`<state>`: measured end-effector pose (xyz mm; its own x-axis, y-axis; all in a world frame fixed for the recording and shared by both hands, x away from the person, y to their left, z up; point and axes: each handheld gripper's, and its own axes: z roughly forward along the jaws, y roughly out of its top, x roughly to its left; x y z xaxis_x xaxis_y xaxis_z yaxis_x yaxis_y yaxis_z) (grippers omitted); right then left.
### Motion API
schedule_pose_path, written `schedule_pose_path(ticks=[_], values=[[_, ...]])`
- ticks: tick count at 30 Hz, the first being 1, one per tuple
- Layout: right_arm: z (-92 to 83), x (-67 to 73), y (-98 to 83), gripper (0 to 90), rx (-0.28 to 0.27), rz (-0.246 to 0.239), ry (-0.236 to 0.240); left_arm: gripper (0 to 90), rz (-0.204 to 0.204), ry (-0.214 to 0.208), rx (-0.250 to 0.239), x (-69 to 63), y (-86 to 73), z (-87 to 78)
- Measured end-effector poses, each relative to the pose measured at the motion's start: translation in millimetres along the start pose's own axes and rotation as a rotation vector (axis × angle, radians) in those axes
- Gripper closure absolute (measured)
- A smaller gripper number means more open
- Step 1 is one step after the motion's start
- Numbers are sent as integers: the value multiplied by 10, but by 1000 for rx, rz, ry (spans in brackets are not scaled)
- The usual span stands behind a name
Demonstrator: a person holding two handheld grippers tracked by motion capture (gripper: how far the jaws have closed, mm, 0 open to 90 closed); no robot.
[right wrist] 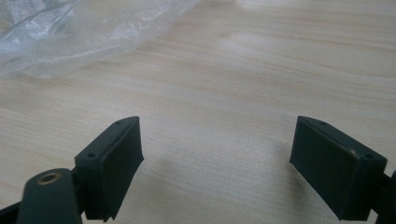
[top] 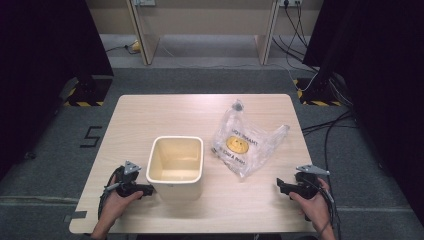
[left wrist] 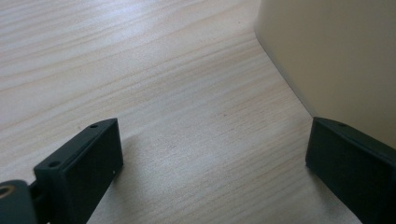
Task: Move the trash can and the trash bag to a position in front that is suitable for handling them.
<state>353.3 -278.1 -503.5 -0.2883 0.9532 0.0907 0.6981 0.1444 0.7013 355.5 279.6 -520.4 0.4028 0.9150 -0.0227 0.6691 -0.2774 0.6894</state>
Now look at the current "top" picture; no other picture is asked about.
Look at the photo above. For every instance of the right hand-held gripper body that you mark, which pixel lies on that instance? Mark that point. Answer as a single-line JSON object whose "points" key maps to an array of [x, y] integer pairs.
{"points": [[305, 188]]}

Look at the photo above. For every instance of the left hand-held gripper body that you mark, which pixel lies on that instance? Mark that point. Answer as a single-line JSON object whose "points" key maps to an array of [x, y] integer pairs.
{"points": [[130, 190]]}

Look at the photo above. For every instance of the cream plastic bin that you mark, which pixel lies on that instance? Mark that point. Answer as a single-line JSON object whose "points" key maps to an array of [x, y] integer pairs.
{"points": [[175, 186]]}

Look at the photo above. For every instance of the clear smiley plastic bag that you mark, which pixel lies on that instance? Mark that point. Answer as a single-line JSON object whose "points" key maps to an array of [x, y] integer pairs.
{"points": [[253, 150]]}

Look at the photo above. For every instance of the person's right hand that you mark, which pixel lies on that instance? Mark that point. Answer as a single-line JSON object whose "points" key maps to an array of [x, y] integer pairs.
{"points": [[315, 210]]}

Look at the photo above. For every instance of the person's left hand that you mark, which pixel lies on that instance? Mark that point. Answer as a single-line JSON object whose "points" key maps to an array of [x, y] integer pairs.
{"points": [[111, 206]]}

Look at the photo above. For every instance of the dark round table grommet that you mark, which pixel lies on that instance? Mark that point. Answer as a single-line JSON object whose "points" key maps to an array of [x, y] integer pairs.
{"points": [[238, 107]]}

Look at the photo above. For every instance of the striped black stand base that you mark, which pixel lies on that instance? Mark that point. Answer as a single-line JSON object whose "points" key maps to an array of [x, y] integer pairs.
{"points": [[316, 95], [88, 91]]}

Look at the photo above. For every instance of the black curtain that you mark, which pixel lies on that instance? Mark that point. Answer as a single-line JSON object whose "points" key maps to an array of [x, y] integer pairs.
{"points": [[383, 83], [40, 66]]}

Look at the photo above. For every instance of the yellow floor object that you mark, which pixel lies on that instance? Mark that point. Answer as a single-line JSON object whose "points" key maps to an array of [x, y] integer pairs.
{"points": [[136, 46]]}

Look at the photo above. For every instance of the white power strip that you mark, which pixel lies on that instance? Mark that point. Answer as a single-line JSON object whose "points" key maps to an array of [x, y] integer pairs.
{"points": [[290, 2]]}

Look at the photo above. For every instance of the white wall socket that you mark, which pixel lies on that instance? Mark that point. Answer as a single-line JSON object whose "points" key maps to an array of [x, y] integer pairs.
{"points": [[143, 2]]}

